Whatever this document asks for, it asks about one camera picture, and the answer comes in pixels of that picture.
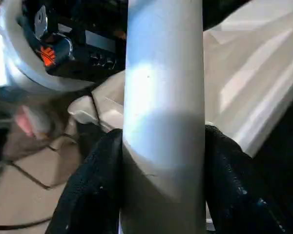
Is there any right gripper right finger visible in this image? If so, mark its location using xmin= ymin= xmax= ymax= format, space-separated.
xmin=205 ymin=124 xmax=286 ymax=234

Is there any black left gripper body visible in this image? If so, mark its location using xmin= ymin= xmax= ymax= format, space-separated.
xmin=24 ymin=0 xmax=126 ymax=82

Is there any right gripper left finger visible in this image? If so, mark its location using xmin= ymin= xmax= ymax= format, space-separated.
xmin=45 ymin=129 xmax=124 ymax=234

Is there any white plastic table leg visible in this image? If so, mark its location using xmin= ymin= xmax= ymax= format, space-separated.
xmin=118 ymin=0 xmax=208 ymax=234

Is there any white plastic table top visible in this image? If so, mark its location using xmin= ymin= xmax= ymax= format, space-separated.
xmin=68 ymin=0 xmax=293 ymax=159

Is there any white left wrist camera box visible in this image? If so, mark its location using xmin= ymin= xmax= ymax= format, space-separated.
xmin=0 ymin=0 xmax=96 ymax=92

